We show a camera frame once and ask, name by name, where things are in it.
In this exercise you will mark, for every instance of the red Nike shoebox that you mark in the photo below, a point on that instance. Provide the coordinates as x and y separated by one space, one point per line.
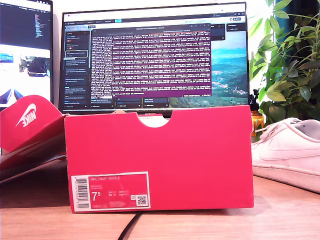
175 162

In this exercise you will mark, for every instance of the red Nike shoebox lid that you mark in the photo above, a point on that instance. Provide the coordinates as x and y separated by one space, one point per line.
37 132

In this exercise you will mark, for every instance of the white leather sneaker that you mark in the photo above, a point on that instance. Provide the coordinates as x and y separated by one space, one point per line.
287 155

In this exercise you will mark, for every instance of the wide black computer monitor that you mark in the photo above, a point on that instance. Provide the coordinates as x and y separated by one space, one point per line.
150 62

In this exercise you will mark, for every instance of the orange bottle with black pump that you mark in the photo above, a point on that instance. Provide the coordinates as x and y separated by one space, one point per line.
257 122

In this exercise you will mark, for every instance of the green leafy potted plant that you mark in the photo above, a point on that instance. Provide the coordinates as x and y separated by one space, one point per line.
295 75

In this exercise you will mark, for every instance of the black monitor with code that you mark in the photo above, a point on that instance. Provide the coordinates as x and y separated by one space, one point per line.
25 25

